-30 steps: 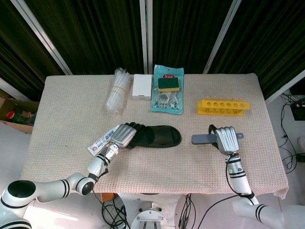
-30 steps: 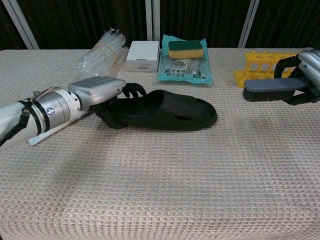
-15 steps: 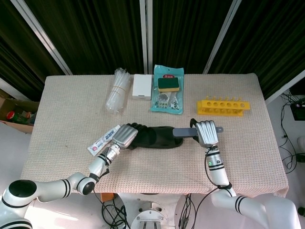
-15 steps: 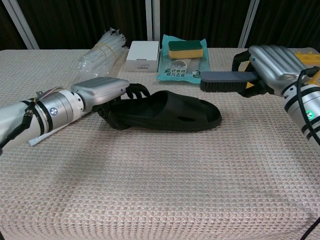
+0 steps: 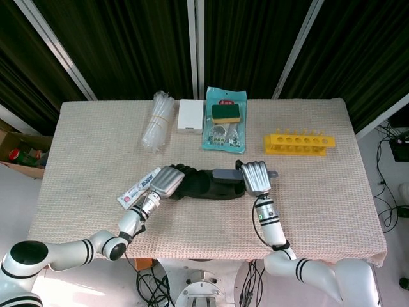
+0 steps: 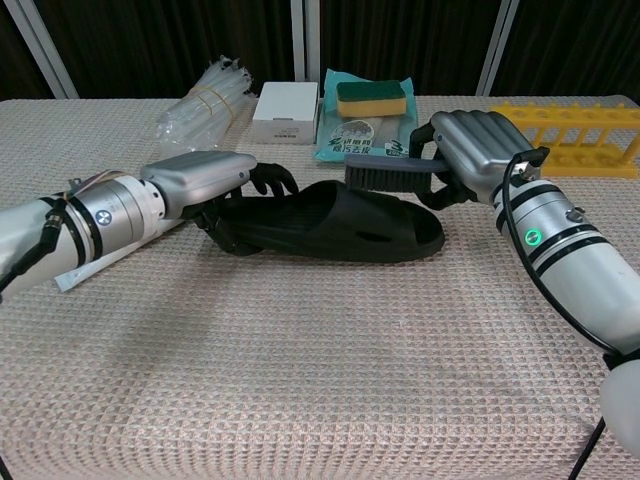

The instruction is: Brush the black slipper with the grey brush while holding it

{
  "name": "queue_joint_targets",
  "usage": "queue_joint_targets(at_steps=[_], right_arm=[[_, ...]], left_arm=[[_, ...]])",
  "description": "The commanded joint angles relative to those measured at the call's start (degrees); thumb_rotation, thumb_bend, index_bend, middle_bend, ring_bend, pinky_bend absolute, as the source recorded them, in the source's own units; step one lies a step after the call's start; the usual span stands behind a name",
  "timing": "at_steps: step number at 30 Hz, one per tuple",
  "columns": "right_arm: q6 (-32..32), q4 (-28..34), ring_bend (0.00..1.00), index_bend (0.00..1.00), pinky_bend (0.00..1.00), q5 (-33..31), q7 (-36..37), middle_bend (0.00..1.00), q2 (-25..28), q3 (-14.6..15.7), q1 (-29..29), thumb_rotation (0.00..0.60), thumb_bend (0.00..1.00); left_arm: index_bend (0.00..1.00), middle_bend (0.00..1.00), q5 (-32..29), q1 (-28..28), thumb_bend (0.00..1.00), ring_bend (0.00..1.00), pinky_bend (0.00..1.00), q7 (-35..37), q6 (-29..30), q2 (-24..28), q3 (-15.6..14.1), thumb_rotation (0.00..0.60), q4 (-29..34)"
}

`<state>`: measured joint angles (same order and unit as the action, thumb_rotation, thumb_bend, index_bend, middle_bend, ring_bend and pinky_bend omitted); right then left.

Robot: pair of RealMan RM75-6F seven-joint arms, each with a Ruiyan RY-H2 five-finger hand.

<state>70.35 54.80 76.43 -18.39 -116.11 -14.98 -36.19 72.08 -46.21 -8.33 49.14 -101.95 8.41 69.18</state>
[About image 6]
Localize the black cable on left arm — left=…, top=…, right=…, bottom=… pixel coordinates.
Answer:
left=0, top=197, right=76, bottom=303

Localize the yellow green scouring sponge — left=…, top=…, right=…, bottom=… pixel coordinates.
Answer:
left=335, top=79, right=408, bottom=119

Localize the black rubber slipper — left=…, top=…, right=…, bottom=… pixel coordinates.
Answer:
left=213, top=179, right=447, bottom=264

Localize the dark green curtain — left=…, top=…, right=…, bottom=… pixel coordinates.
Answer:
left=0, top=0, right=640, bottom=109

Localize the teal sponge package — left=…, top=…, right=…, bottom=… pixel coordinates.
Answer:
left=313, top=67, right=427, bottom=164

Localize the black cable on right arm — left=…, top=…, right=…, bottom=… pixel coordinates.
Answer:
left=501, top=146, right=640, bottom=480

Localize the yellow rubber band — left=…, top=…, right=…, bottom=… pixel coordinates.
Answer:
left=189, top=86, right=235, bottom=112

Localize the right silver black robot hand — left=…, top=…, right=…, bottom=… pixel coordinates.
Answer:
left=408, top=109, right=536, bottom=211

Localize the white metal frame post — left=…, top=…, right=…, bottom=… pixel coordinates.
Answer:
left=291, top=0, right=322, bottom=83
left=476, top=0, right=520, bottom=97
left=8, top=0, right=80, bottom=99

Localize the yellow test tube rack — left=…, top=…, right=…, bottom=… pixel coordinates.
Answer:
left=488, top=101, right=640, bottom=180

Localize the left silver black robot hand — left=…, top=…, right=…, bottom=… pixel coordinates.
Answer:
left=139, top=149, right=301, bottom=257

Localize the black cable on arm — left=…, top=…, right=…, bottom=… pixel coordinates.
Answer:
left=0, top=197, right=76, bottom=303
left=501, top=146, right=640, bottom=480

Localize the white cardboard box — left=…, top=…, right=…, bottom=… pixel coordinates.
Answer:
left=251, top=81, right=320, bottom=147

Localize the beige waffle tablecloth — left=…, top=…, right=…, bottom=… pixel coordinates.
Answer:
left=0, top=93, right=640, bottom=480

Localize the bundle of clear plastic tubes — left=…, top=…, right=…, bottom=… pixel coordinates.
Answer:
left=155, top=56, right=256, bottom=165

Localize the grey brush with black bristles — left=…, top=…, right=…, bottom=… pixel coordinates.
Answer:
left=343, top=153, right=451, bottom=194

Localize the white toothpaste tube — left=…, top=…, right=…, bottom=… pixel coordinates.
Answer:
left=53, top=233, right=151, bottom=295

